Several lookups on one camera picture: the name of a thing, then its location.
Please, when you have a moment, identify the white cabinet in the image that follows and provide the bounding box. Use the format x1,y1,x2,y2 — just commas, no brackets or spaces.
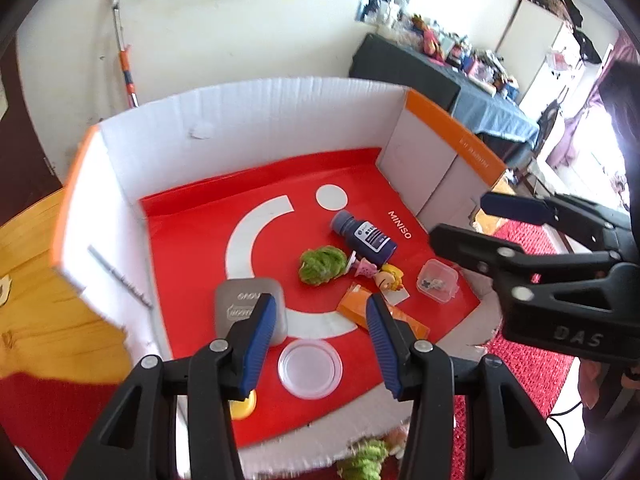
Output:
497,0,616,161

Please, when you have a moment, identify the orange white cardboard box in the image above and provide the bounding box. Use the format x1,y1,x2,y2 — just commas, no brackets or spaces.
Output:
50,76,508,476

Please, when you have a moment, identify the orange packet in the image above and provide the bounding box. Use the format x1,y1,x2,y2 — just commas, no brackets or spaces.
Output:
336,282,431,340

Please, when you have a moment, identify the dark patterned bag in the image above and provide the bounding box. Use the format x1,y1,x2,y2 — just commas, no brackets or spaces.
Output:
520,0,583,26

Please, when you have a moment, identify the clear round lid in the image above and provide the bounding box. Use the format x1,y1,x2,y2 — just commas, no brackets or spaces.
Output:
277,338,343,401

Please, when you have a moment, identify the purple bottle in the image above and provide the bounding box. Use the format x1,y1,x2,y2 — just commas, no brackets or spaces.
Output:
330,210,399,267

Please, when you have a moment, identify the green plush piece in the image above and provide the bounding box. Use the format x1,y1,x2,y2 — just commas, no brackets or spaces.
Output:
298,245,349,288
337,437,388,480

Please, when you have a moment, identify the small clear plastic box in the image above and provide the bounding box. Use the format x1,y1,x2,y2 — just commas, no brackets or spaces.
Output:
417,258,460,303

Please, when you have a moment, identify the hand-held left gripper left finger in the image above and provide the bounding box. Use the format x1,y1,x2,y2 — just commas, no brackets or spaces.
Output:
65,292,278,480

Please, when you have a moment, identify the purple curtain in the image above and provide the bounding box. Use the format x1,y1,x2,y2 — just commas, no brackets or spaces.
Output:
545,30,640,171

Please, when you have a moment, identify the table with blue-grey cloth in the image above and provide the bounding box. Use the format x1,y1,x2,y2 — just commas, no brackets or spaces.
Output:
440,77,541,161

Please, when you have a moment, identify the yellow tape roll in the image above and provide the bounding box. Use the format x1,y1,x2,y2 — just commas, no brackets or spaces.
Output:
231,389,257,421

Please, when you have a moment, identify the pink doll figurine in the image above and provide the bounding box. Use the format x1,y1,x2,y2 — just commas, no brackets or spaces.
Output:
346,254,407,293

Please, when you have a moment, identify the dark brown door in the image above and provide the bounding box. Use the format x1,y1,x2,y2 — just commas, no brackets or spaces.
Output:
0,35,66,221

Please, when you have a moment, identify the mop handle with orange tip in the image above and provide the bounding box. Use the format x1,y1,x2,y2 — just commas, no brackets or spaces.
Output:
109,0,141,110

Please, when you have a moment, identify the cluttered blue-cloth table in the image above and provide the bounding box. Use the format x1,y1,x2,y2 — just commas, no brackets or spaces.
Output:
400,12,526,101

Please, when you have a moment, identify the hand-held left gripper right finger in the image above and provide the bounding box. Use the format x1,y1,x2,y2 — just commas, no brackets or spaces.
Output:
365,294,576,480

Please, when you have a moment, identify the grey tin box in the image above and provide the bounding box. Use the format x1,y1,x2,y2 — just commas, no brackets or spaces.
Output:
214,277,290,346

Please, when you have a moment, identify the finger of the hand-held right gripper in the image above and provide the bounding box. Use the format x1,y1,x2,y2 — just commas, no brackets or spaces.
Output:
480,191,635,252
428,223,622,287

